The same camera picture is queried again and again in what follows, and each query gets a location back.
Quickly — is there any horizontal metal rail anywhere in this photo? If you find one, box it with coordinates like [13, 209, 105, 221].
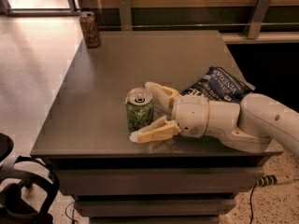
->
[98, 22, 299, 29]

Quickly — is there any black cable right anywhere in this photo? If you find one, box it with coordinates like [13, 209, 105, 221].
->
[249, 184, 258, 224]

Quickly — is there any black office chair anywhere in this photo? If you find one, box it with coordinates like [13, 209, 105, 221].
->
[0, 133, 60, 224]

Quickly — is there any green soda can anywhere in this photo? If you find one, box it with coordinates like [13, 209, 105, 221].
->
[125, 88, 154, 133]

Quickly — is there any orange soda can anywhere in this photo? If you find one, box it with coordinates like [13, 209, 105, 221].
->
[79, 11, 101, 48]

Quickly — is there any blue kettle chips bag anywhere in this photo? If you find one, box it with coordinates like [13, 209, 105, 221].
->
[181, 66, 254, 103]

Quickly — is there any black cable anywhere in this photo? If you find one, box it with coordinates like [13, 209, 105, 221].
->
[64, 202, 78, 224]
[249, 184, 258, 224]

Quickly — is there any grey drawer cabinet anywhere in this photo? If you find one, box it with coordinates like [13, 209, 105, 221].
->
[30, 30, 284, 224]

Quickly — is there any black and white power strip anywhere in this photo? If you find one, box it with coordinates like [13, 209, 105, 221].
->
[255, 175, 294, 188]

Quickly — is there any metal rail bracket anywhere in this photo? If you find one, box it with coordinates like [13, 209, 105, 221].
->
[244, 0, 272, 39]
[118, 0, 133, 31]

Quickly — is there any left metal rail bracket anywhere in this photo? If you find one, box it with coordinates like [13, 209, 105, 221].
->
[118, 0, 133, 31]

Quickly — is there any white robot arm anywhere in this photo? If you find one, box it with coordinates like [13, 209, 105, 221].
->
[130, 82, 299, 155]

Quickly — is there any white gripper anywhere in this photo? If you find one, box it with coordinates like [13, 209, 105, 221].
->
[129, 82, 240, 144]

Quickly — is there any black cable left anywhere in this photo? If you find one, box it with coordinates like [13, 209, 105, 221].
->
[64, 202, 78, 224]

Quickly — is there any window frame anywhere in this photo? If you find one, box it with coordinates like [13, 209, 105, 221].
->
[0, 0, 79, 17]

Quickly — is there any right metal rail bracket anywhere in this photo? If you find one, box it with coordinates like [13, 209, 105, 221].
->
[244, 0, 272, 39]

